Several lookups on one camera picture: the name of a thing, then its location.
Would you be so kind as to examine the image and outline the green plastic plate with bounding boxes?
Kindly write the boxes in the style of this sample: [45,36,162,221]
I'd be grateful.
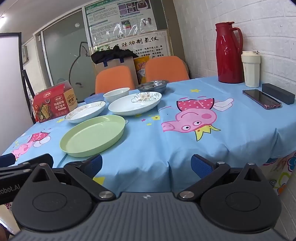
[59,115,126,158]

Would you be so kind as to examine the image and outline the stainless steel bowl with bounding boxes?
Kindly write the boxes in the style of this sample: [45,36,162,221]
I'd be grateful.
[135,80,170,94]

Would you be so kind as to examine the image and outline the glossy science wall poster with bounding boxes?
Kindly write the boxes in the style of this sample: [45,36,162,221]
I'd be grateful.
[83,0,160,47]

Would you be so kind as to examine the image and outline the blue cartoon printed tablecloth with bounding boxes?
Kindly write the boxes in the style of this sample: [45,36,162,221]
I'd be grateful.
[0,76,296,197]

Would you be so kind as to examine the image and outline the brown cardboard box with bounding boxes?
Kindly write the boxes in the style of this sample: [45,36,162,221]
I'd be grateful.
[93,56,139,87]

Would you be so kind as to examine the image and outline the yellow snack bag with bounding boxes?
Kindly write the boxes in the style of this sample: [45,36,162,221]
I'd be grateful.
[133,56,151,85]

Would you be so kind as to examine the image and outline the colourful floral undercloth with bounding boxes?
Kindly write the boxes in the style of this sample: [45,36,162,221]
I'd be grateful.
[261,150,296,241]

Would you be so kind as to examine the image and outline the red snack box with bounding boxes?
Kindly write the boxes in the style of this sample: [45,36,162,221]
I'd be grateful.
[32,80,78,123]

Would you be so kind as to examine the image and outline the calligraphy wall poster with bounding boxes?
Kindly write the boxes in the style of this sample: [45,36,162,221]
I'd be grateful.
[91,29,172,61]

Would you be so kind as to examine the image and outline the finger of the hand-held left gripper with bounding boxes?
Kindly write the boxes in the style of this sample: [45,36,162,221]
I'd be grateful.
[0,153,16,168]
[0,154,54,179]

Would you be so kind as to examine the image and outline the red thermos jug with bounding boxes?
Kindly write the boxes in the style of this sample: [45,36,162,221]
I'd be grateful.
[215,22,245,84]

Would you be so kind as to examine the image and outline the cartoon outline window decal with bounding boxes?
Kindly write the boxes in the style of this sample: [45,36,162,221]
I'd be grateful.
[68,41,98,93]

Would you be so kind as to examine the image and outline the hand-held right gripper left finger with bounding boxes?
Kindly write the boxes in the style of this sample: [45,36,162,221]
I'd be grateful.
[28,154,116,202]

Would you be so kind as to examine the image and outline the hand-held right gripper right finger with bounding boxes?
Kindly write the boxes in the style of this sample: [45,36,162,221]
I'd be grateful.
[177,155,266,201]

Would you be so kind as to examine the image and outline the large white floral plate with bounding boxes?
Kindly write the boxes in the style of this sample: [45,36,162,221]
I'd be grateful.
[108,91,163,116]

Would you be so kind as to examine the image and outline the cream tumbler cup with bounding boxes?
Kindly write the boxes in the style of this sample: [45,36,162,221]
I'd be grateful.
[241,50,261,88]

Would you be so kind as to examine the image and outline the white board on stand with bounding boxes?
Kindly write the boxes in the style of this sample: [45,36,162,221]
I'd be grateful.
[0,32,37,155]

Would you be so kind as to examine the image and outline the small white floral plate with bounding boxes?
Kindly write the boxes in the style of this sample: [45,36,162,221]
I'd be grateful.
[64,100,107,124]

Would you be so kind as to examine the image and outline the orange chair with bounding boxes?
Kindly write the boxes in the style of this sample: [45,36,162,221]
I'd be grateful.
[145,56,190,83]
[95,65,135,94]

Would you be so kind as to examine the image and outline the smartphone in clear case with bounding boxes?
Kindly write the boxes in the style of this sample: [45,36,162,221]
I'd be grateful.
[242,89,282,110]

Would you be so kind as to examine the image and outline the blue translucent plastic bowl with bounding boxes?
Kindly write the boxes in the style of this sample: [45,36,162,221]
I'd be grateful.
[84,94,105,105]

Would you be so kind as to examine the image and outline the white ceramic bowl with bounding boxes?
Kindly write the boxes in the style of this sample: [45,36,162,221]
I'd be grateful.
[103,87,130,104]

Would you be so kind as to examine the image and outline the black rectangular box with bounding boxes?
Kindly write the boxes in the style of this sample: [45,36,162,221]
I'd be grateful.
[261,83,296,105]

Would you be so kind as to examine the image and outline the black cloth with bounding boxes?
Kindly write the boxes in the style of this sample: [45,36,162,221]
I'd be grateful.
[91,48,137,64]

